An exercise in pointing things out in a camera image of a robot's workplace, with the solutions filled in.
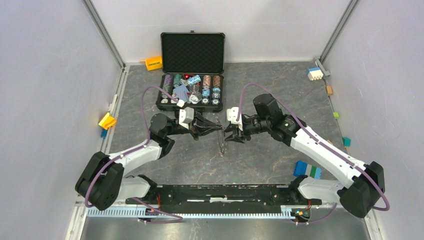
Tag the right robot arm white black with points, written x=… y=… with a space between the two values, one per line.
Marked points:
x=357 y=186

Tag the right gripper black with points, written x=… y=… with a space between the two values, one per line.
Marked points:
x=232 y=138

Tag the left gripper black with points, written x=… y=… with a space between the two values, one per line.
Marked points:
x=201 y=126

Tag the small blue block left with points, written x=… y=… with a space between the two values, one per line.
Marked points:
x=103 y=133

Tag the black poker chip case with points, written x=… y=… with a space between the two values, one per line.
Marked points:
x=195 y=60

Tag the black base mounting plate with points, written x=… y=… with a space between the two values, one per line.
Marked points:
x=225 y=199

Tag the yellow orange block left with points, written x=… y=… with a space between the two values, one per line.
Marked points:
x=107 y=121

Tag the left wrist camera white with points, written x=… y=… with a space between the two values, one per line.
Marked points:
x=186 y=114

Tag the yellow box at back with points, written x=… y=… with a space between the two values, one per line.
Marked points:
x=154 y=63

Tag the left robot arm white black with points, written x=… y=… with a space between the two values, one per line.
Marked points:
x=103 y=182

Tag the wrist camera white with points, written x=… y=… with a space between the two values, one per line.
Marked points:
x=186 y=114
x=233 y=116

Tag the blue white toy brick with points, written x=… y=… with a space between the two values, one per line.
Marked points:
x=315 y=73

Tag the orange wooden cube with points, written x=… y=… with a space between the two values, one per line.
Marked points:
x=329 y=90

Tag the teal small cube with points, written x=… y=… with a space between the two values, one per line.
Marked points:
x=346 y=141

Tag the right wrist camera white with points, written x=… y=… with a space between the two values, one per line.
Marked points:
x=233 y=116

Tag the blue playing card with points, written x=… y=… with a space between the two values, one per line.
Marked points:
x=182 y=93

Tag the blue green toy brick stack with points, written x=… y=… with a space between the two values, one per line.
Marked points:
x=303 y=168

